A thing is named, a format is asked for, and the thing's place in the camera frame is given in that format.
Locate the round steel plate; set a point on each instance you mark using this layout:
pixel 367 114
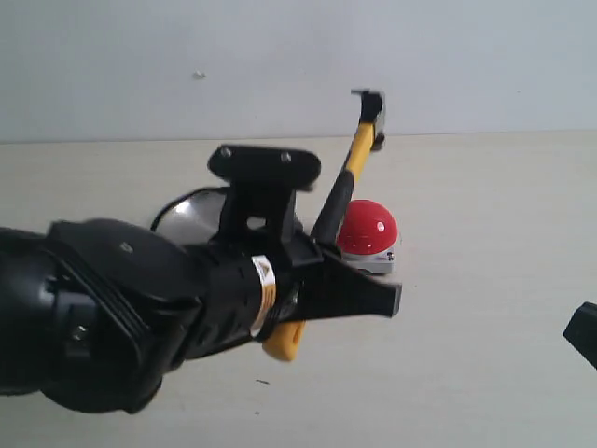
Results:
pixel 192 218

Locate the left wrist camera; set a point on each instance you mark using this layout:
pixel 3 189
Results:
pixel 263 182

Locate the yellow black claw hammer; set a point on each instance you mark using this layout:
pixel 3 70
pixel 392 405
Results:
pixel 283 344

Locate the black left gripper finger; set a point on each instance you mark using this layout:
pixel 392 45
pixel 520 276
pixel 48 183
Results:
pixel 338 290

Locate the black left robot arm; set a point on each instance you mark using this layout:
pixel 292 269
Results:
pixel 95 313

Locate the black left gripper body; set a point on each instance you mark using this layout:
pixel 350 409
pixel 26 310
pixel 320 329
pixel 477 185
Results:
pixel 247 282

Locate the red dome push button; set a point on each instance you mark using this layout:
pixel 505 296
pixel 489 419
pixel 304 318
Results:
pixel 368 236

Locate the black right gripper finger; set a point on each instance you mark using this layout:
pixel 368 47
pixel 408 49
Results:
pixel 581 332

